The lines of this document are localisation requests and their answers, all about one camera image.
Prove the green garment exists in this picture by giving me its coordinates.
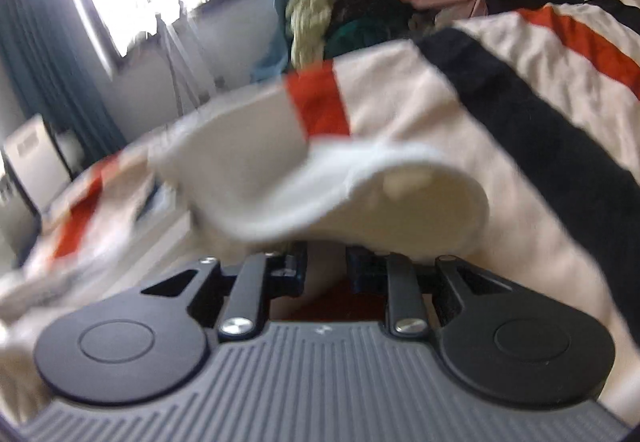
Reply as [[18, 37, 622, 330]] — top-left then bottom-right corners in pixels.
[[325, 19, 401, 57]]

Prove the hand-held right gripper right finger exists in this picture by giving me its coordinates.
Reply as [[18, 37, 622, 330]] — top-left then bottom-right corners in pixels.
[[345, 246, 502, 338]]

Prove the white chair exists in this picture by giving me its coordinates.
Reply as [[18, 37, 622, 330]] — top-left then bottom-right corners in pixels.
[[2, 114, 73, 217]]

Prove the striped blanket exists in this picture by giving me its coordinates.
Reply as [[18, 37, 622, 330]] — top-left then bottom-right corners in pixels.
[[20, 0, 640, 423]]

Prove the garment steamer stand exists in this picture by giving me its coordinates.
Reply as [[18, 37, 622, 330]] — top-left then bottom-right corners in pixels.
[[155, 0, 221, 110]]

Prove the white sweatshirt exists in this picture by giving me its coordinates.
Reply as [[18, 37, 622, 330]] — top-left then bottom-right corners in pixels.
[[0, 86, 490, 327]]

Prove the dark patterned garment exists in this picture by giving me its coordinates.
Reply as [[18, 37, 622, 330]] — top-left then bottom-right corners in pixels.
[[330, 0, 416, 37]]

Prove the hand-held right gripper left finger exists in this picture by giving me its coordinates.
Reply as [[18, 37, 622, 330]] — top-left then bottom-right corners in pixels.
[[141, 243, 308, 341]]

